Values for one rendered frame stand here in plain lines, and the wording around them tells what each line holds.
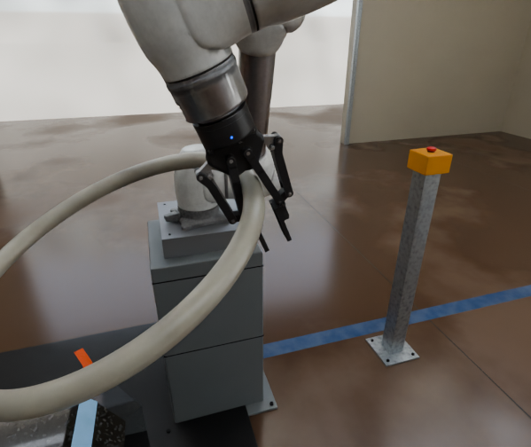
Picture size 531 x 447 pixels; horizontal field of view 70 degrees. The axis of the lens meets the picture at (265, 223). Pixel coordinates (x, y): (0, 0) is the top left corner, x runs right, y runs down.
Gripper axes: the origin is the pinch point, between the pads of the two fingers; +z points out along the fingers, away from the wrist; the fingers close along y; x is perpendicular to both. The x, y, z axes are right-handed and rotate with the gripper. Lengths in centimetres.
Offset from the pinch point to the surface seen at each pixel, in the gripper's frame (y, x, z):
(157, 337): 15.3, 21.8, -9.7
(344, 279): -38, -128, 162
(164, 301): 43, -56, 51
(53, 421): 51, 1, 18
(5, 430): 58, 0, 15
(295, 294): -3, -121, 147
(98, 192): 26.4, -22.1, -8.8
